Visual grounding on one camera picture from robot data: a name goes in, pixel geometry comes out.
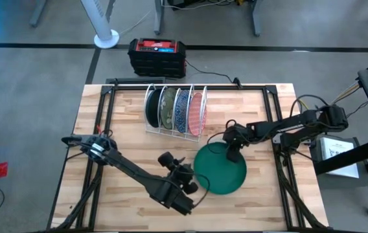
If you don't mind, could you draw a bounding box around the dark teal plate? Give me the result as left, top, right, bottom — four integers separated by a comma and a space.
145, 89, 163, 129

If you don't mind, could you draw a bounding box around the blue patterned plate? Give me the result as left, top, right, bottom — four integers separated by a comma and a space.
173, 89, 192, 135

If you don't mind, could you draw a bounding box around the grey desk leg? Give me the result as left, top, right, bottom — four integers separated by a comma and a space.
154, 0, 165, 36
30, 0, 47, 27
252, 0, 264, 37

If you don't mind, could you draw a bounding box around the grey shelf tray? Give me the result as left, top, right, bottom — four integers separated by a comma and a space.
309, 134, 368, 189

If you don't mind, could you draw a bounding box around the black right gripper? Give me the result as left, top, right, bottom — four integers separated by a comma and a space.
222, 124, 249, 163

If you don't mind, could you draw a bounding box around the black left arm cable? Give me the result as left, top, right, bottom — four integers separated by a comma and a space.
192, 173, 211, 208

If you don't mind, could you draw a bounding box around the black power cable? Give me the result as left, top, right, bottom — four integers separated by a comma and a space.
183, 60, 236, 85

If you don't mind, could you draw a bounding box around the white wire dish rack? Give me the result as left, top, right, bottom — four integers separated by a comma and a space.
143, 83, 209, 143

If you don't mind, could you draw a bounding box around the large green plate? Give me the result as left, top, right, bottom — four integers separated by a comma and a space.
192, 141, 248, 196

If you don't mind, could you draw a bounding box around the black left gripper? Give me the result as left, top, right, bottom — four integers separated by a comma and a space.
157, 151, 200, 195

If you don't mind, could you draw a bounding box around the red black power station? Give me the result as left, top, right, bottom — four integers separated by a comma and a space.
128, 38, 187, 80

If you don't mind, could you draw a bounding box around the camouflage pattern plate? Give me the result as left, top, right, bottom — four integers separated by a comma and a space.
159, 87, 178, 131

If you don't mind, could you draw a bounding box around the black table clamp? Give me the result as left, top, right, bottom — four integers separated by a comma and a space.
61, 135, 84, 146

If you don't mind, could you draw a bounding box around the yellow cable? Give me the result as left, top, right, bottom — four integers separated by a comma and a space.
297, 98, 314, 120

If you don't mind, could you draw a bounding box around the white paper booklet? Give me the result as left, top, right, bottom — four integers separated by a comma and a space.
319, 136, 360, 179

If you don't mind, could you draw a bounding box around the red leaf pattern plate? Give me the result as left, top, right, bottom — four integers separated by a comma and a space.
187, 92, 208, 137

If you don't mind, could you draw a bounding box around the white floor cable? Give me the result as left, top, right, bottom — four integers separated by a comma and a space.
119, 11, 152, 35

